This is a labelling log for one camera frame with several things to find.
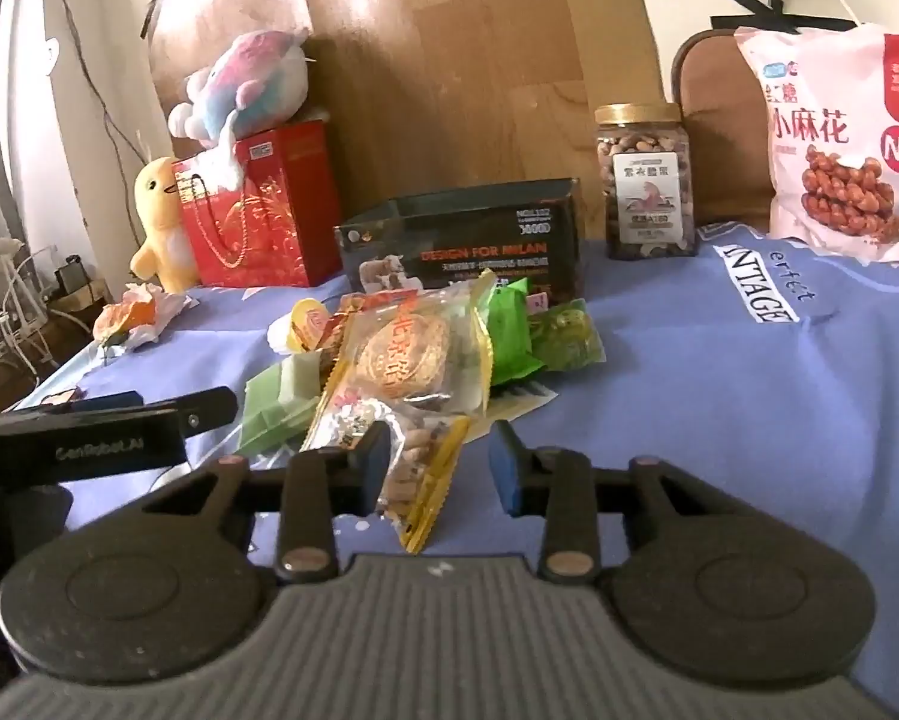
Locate large pink snack bag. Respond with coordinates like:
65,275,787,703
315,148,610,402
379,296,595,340
732,22,899,268

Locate red box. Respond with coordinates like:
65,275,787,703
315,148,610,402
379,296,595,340
175,120,344,289

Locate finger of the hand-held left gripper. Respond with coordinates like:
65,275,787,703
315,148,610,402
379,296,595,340
178,387,239,433
14,391,145,415

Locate orange mooncake packet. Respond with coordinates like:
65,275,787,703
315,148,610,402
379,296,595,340
299,270,497,452

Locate black power adapter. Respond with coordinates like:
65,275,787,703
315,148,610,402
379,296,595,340
55,258,92,295

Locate yellow-green clear snack packet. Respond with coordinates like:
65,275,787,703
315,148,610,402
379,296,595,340
528,298,606,373

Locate brown chair back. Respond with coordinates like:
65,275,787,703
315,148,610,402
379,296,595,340
670,30,778,230

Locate small yellow-lidded jelly cup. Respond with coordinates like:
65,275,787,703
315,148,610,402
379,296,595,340
267,298,332,353

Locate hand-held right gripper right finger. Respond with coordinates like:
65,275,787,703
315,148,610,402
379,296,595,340
490,420,727,582

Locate clear peanut packet yellow edges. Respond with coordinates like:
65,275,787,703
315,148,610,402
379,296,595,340
321,399,471,556

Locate yellow plush duck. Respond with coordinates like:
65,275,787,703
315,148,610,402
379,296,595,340
129,156,200,294

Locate blue printed blanket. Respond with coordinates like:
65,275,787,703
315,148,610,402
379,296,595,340
0,221,899,720

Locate bright green snack packet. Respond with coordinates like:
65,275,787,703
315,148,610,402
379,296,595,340
485,277,549,388

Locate pastel plush whale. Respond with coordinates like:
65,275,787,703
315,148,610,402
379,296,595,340
168,28,312,190

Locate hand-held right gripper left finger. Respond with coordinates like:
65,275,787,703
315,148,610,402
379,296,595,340
142,424,392,582

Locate pale green snack packet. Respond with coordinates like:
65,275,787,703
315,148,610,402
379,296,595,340
235,351,330,456

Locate thin black cable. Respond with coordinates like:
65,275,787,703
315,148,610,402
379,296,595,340
40,0,145,160

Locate orange white crumpled wrapper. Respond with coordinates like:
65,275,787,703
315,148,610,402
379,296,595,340
91,283,196,350

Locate black cardboard box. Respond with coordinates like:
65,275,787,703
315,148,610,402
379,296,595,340
334,178,587,310

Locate white paper card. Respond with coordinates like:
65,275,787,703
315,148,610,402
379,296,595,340
460,381,560,440

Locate clear nut jar gold lid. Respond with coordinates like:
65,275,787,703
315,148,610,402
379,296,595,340
594,103,700,262

